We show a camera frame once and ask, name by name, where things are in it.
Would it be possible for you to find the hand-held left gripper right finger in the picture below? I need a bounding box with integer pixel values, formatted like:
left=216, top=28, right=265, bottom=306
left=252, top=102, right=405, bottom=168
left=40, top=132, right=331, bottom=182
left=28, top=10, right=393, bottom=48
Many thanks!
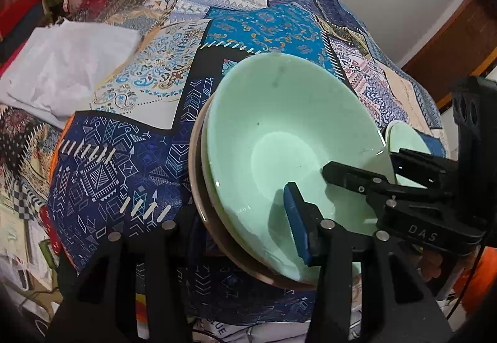
left=283, top=182, right=453, bottom=343

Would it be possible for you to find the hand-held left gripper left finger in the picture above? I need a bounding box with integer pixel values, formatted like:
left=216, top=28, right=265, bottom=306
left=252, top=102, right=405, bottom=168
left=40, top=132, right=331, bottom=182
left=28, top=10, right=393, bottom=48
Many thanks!
left=47, top=207, right=199, bottom=343

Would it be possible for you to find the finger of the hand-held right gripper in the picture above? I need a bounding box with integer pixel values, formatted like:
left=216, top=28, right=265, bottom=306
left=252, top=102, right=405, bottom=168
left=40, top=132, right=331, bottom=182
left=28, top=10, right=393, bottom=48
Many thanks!
left=389, top=148, right=454, bottom=193
left=321, top=160, right=394, bottom=199

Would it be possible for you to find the green bowl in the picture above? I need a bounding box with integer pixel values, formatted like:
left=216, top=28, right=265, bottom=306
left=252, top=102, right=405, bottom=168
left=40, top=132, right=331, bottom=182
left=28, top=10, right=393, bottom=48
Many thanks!
left=384, top=120, right=434, bottom=189

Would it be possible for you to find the purple plate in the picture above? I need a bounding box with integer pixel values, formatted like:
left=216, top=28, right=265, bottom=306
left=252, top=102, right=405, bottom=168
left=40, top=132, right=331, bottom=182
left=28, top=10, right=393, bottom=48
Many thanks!
left=189, top=95, right=324, bottom=291

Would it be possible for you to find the green plate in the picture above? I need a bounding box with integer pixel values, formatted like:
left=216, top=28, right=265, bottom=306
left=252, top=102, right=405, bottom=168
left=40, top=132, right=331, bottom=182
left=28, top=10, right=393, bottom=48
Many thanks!
left=206, top=52, right=397, bottom=284

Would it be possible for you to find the person's right hand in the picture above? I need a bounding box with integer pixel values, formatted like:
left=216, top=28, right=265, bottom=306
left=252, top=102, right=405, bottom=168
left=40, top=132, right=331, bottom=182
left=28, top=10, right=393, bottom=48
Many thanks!
left=418, top=247, right=446, bottom=284

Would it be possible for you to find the patchwork printed blanket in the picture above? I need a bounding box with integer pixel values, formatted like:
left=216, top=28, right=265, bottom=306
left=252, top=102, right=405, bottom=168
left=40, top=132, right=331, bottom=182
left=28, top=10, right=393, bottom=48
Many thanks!
left=0, top=0, right=448, bottom=328

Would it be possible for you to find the red box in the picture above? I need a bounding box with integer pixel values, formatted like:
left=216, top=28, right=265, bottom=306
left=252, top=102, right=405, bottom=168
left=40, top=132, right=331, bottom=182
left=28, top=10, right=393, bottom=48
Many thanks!
left=0, top=0, right=44, bottom=42

